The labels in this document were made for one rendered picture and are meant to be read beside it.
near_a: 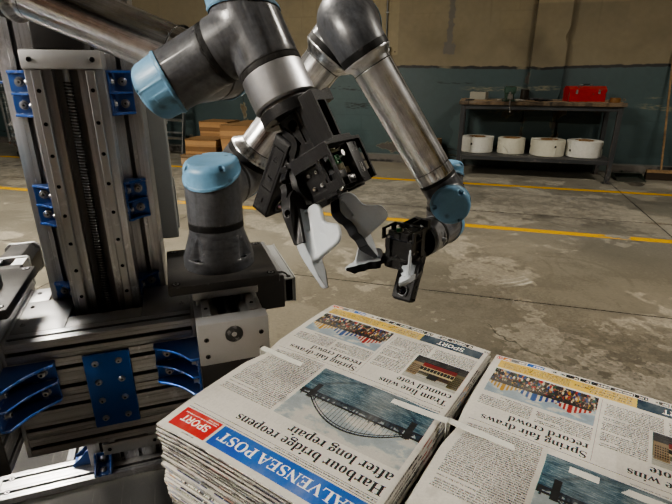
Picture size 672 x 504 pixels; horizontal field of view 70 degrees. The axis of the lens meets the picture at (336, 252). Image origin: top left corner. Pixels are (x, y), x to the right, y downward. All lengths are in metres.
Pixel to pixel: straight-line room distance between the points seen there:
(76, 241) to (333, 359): 0.65
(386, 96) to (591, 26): 6.22
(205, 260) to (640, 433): 0.78
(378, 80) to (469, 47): 6.05
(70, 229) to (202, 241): 0.27
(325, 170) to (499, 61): 6.45
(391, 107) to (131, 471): 1.13
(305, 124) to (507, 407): 0.42
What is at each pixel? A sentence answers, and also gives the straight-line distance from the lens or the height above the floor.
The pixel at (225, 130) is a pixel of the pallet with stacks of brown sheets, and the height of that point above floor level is 0.49.
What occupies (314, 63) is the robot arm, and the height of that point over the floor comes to 1.23.
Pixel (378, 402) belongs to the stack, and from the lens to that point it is 0.63.
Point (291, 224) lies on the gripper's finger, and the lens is 0.53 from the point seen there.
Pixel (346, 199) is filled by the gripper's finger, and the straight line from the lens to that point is 0.59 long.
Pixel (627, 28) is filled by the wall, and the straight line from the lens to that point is 7.13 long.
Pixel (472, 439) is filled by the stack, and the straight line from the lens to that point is 0.60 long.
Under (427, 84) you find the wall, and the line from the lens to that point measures 6.97.
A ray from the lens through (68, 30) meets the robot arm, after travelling 0.84.
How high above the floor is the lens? 1.21
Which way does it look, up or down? 21 degrees down
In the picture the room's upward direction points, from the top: straight up
